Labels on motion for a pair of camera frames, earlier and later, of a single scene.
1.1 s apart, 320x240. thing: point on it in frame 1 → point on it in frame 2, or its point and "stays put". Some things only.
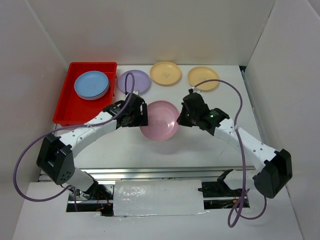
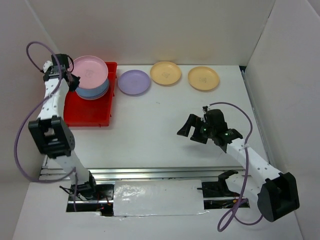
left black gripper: (142, 119) → (76, 83)
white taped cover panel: (148, 198) stays put
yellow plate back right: (197, 74) stays put
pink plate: (162, 123) → (92, 70)
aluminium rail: (160, 174) stays put
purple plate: (141, 81) stays put
